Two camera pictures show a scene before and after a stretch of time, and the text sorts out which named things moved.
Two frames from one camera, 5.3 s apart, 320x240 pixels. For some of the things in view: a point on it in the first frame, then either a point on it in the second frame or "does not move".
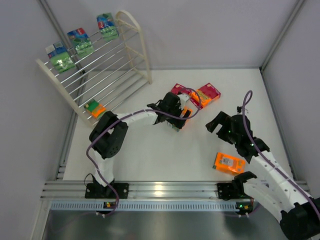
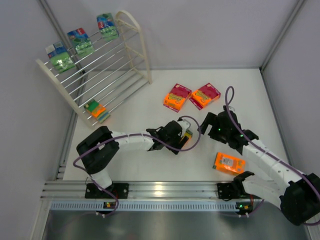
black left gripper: [180, 116] → [182, 136]
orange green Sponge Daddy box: [96, 109] does not move
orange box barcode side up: [185, 108] → [188, 133]
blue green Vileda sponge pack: [61, 60] does not move
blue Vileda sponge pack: [83, 45] does not move
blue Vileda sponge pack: [109, 30] does not move
